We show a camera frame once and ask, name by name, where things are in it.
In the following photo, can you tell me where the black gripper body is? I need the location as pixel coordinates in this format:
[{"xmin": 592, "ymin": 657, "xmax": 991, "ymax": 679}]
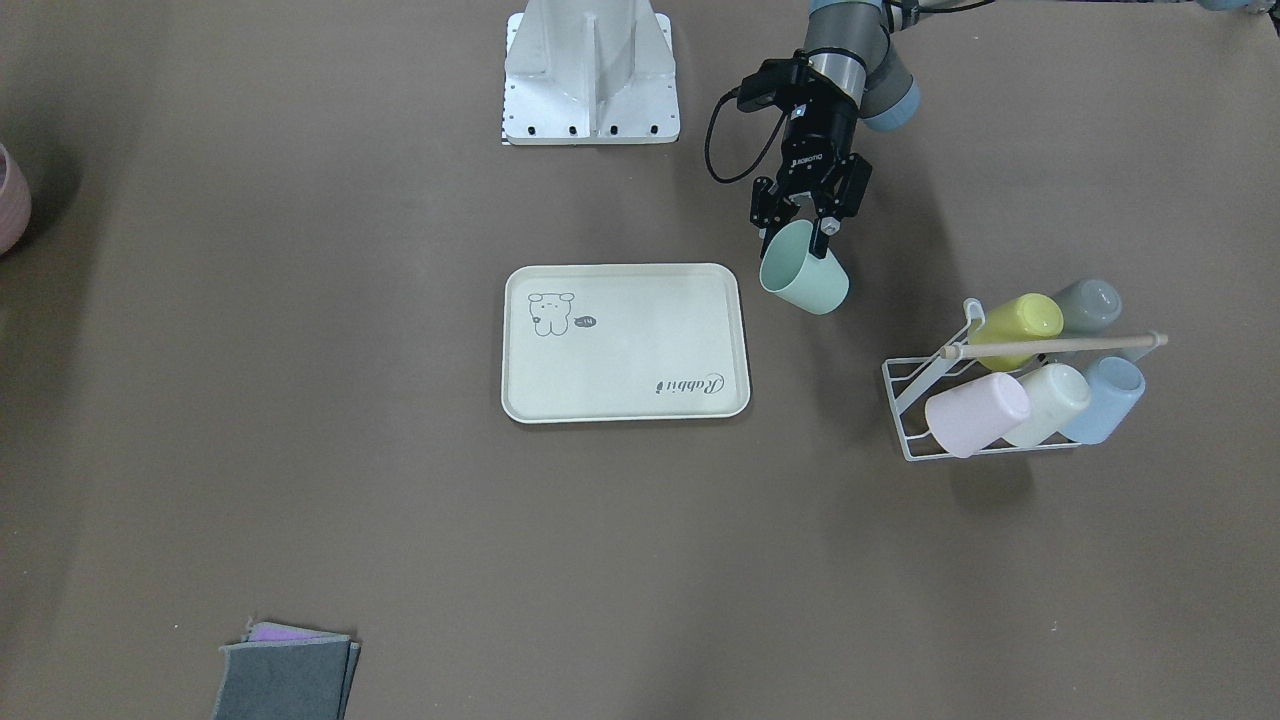
[{"xmin": 750, "ymin": 97, "xmax": 873, "ymax": 223}]

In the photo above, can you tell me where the green cup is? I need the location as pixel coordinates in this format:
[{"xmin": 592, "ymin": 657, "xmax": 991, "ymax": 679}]
[{"xmin": 759, "ymin": 220, "xmax": 850, "ymax": 315}]

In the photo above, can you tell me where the cream rabbit tray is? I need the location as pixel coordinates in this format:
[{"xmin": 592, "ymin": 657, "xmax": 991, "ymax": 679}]
[{"xmin": 500, "ymin": 263, "xmax": 751, "ymax": 424}]

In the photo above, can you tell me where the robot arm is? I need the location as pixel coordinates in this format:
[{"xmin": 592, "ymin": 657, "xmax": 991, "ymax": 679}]
[{"xmin": 721, "ymin": 1, "xmax": 987, "ymax": 259}]

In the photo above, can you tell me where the yellow cup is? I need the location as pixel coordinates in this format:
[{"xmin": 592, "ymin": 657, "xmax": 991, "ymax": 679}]
[{"xmin": 968, "ymin": 292, "xmax": 1065, "ymax": 346}]

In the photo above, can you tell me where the pink cup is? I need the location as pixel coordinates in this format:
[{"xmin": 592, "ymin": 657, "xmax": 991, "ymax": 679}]
[{"xmin": 925, "ymin": 372, "xmax": 1030, "ymax": 457}]

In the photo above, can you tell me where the grey cup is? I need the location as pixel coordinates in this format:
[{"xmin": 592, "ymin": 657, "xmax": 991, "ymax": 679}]
[{"xmin": 1051, "ymin": 278, "xmax": 1124, "ymax": 338}]

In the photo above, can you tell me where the cream white cup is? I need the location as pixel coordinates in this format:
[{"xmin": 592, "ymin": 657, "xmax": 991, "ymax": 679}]
[{"xmin": 1001, "ymin": 363, "xmax": 1092, "ymax": 447}]

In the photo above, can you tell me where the light blue cup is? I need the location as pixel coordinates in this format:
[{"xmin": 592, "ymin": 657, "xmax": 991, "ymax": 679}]
[{"xmin": 1059, "ymin": 355, "xmax": 1147, "ymax": 445}]

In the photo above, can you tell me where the grey folded cloth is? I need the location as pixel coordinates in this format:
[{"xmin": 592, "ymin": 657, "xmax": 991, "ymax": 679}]
[{"xmin": 211, "ymin": 621, "xmax": 362, "ymax": 719}]

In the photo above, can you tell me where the pink bowl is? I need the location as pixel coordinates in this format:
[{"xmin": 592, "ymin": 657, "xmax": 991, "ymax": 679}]
[{"xmin": 1, "ymin": 145, "xmax": 32, "ymax": 255}]

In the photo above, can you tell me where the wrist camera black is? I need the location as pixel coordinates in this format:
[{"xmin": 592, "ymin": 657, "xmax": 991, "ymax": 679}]
[{"xmin": 735, "ymin": 56, "xmax": 812, "ymax": 113}]

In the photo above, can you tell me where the white wire cup rack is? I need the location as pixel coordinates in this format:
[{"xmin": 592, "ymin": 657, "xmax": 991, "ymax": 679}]
[{"xmin": 881, "ymin": 293, "xmax": 1169, "ymax": 462}]

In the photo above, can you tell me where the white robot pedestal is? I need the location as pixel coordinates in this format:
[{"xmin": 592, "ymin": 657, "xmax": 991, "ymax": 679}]
[{"xmin": 500, "ymin": 1, "xmax": 681, "ymax": 146}]

